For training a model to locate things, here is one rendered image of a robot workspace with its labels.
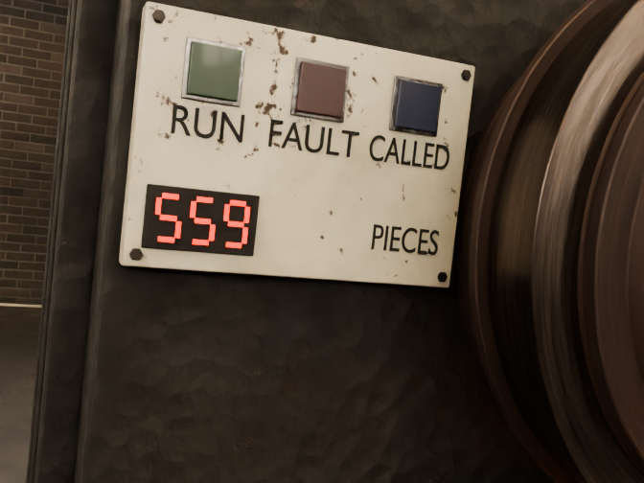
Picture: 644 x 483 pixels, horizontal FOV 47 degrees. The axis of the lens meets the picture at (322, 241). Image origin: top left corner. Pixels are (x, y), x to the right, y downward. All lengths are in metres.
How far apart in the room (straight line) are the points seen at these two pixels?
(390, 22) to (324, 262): 0.20
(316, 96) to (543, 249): 0.20
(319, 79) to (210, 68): 0.08
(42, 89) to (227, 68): 6.00
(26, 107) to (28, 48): 0.47
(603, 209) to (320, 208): 0.20
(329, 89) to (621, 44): 0.20
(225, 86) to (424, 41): 0.18
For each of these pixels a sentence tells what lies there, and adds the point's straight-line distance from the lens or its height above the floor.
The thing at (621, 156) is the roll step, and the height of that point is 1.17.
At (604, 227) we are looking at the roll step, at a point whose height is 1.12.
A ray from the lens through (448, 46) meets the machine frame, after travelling 0.63.
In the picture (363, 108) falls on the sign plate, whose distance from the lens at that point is 0.57.
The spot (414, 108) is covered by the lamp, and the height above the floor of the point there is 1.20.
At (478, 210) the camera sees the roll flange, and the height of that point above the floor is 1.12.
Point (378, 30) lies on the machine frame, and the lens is 0.60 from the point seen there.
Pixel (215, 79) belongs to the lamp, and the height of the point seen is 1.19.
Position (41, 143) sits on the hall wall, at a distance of 6.49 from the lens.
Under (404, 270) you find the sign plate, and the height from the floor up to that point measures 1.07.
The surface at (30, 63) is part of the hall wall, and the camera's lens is 6.54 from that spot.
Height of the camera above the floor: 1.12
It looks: 3 degrees down
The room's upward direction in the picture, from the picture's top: 6 degrees clockwise
